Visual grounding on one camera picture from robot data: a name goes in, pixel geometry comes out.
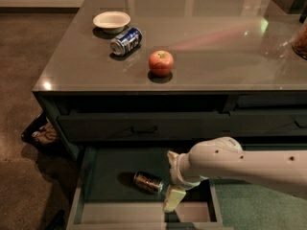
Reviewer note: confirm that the red apple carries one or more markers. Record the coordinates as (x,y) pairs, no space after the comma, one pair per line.
(161,63)

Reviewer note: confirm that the grey cabinet counter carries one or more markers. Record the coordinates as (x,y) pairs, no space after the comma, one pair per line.
(228,55)

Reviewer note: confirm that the closed top left drawer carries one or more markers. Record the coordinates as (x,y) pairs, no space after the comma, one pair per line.
(152,126)

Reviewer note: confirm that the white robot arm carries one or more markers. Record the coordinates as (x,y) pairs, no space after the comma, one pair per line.
(284,171)

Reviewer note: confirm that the top right drawer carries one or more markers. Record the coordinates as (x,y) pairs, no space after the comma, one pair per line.
(268,122)

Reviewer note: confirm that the white paper bowl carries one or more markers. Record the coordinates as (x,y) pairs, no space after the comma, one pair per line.
(111,22)

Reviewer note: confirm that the orange soda can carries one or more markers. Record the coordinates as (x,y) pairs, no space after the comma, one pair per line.
(148,182)

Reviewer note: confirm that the open middle drawer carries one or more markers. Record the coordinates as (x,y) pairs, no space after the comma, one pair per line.
(107,199)

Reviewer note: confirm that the black bag on floor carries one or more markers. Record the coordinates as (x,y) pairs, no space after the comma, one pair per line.
(40,133)

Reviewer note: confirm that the blue soda can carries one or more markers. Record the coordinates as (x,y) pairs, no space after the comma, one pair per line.
(126,41)

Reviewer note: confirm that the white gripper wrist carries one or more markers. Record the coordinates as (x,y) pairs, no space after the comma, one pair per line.
(177,173)

